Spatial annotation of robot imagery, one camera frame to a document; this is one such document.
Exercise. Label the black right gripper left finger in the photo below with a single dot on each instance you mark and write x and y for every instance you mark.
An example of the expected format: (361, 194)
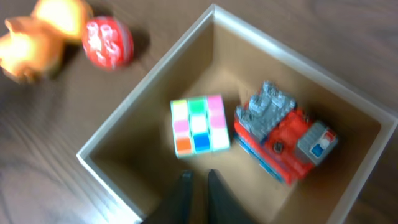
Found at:
(175, 208)

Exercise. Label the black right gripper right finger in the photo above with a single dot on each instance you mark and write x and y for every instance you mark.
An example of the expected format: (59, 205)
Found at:
(222, 207)

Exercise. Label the white cardboard box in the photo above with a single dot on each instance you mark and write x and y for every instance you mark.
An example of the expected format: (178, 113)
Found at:
(132, 153)

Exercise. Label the colourful puzzle cube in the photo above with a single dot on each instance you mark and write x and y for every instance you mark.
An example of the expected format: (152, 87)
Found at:
(199, 125)

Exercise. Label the red toy fire truck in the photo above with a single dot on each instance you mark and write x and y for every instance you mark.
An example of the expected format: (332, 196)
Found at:
(287, 143)

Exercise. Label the red lettered ball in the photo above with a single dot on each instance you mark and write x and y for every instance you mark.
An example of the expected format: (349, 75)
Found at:
(108, 43)

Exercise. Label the orange dinosaur toy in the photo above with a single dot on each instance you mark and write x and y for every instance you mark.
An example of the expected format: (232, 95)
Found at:
(34, 46)

